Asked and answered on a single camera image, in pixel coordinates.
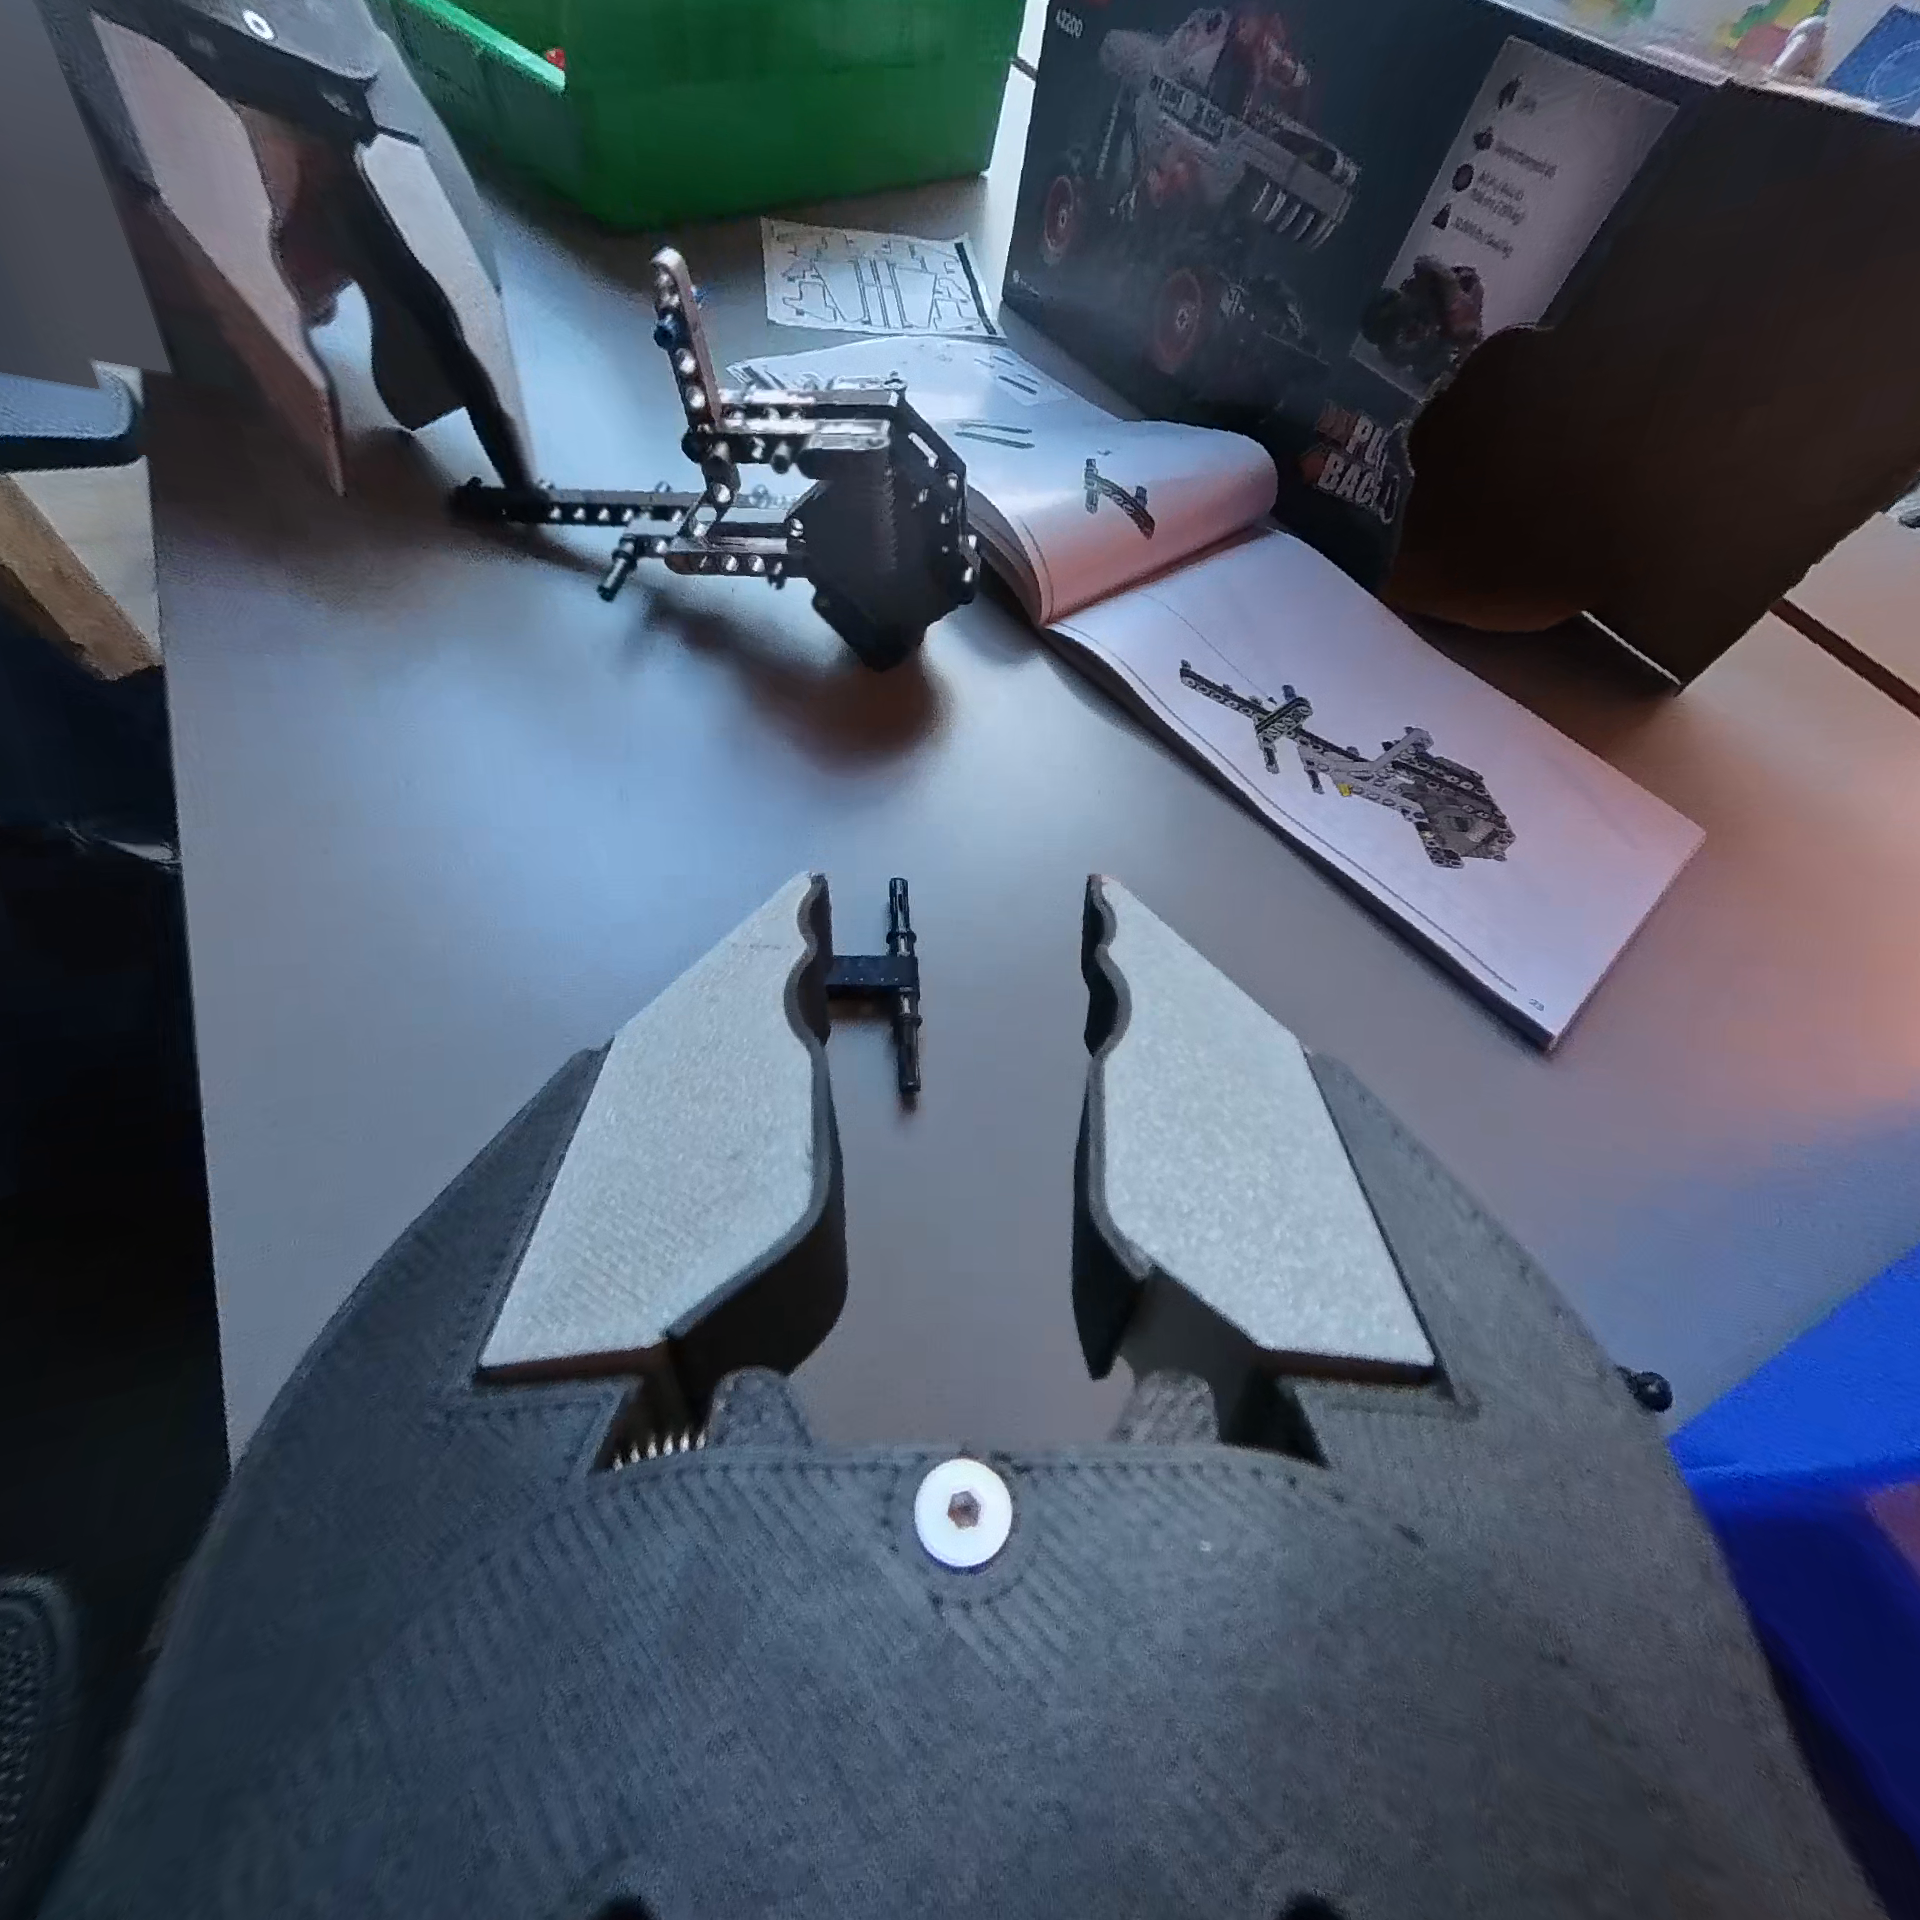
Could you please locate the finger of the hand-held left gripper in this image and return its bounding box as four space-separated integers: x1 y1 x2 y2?
37 0 348 499
239 92 534 488

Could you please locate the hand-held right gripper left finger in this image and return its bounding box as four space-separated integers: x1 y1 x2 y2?
478 872 848 1382

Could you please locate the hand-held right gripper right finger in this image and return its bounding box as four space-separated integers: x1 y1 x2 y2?
1071 874 1442 1383

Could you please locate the black beam with blue pin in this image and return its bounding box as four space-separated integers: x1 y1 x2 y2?
824 877 932 1113

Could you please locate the partly built lego chassis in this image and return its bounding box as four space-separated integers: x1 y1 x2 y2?
451 248 984 673

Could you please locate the lego sticker sheet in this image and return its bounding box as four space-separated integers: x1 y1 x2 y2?
762 216 1001 344

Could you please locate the open lego instruction booklet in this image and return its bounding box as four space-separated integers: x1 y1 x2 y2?
727 335 1709 1052

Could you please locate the lego set box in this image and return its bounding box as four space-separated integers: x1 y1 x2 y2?
996 0 1728 593

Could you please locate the black chair armrest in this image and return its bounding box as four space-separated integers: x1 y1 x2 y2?
0 364 148 472

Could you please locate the wooden plank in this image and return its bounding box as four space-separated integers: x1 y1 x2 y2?
0 476 160 680

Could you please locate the green plastic bin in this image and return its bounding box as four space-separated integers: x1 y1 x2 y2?
366 0 1030 235

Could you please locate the blue plastic bin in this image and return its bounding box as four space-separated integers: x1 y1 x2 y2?
1670 1243 1920 1860

